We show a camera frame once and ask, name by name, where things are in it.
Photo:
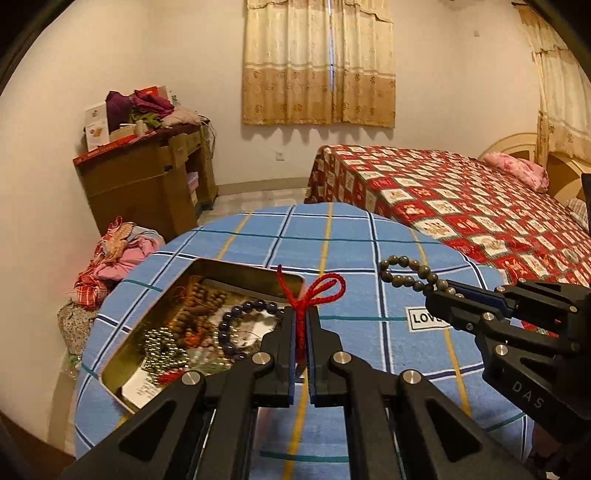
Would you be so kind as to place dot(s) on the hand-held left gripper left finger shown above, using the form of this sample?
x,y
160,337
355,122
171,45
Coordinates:
x,y
284,350

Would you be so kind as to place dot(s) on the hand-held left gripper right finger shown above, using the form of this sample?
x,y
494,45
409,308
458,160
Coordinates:
x,y
318,355

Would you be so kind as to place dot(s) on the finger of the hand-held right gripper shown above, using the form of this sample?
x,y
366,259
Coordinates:
x,y
457,314
480,296

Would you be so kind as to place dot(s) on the pink metal tin box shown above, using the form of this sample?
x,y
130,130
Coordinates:
x,y
231,268

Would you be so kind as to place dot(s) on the bed with red quilt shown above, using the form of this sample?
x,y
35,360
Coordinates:
x,y
461,203

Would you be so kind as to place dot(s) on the blue plaid cloth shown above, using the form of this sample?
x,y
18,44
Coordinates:
x,y
351,258

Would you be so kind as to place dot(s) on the pink floral pillow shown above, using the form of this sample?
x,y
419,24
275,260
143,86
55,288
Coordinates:
x,y
517,170

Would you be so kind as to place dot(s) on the striped pillow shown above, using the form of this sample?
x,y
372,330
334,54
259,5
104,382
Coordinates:
x,y
579,210

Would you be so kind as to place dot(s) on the cream wooden headboard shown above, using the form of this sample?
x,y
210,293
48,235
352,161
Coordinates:
x,y
517,143

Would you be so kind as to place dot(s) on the heap of pink checkered clothes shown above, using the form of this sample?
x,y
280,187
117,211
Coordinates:
x,y
115,267

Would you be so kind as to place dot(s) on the floral fabric sack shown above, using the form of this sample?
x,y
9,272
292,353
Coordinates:
x,y
74,323

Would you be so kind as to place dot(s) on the beige patterned window curtain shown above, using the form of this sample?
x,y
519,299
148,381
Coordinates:
x,y
558,92
318,69

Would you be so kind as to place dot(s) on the flat red box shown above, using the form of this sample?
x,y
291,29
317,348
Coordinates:
x,y
92,157

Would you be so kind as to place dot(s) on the pile of purple clothes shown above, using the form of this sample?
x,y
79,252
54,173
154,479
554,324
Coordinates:
x,y
147,108

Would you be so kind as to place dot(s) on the white printed carton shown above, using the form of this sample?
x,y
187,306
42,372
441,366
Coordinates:
x,y
97,127

